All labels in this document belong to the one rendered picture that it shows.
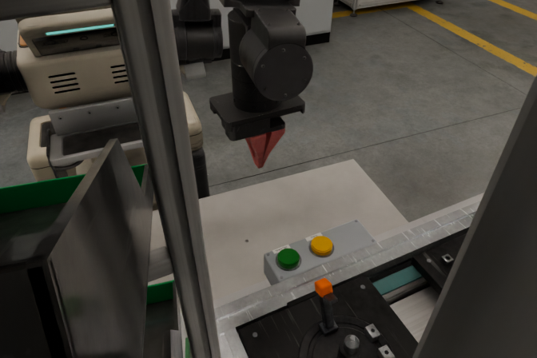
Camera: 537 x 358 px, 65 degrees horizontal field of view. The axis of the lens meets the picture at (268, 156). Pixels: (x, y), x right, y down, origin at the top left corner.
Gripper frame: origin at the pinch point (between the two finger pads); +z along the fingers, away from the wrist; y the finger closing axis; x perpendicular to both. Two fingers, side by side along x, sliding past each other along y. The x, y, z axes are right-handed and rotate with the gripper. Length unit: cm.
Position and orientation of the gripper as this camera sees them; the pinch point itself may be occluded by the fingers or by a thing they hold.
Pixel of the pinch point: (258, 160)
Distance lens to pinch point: 56.4
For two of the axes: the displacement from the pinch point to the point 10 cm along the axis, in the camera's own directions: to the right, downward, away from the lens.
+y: 9.1, -2.6, 3.3
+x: -4.2, -5.4, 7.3
